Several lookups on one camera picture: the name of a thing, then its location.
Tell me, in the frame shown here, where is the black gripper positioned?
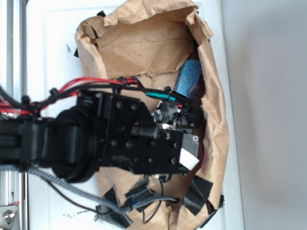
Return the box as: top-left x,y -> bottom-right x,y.
77,91 -> 199,175

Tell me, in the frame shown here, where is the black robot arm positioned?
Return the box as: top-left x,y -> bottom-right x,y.
0,91 -> 199,183

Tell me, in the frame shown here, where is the black tape piece right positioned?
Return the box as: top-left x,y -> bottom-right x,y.
182,176 -> 213,215

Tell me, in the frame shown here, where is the black tape piece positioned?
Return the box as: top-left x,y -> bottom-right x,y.
95,186 -> 133,230
182,176 -> 213,215

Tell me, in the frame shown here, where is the blue sponge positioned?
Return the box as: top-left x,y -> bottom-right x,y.
175,59 -> 202,97

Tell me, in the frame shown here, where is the black tape piece left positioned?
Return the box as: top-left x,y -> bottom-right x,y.
95,186 -> 133,230

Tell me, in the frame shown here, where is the brown paper bag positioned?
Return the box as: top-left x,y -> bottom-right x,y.
75,0 -> 229,230

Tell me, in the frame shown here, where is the grey braided cable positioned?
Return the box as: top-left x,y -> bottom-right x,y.
28,167 -> 180,214

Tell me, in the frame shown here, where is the aluminium rail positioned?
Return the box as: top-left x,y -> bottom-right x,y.
0,0 -> 28,230

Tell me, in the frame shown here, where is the red wire bundle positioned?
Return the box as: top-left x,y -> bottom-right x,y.
0,76 -> 137,115

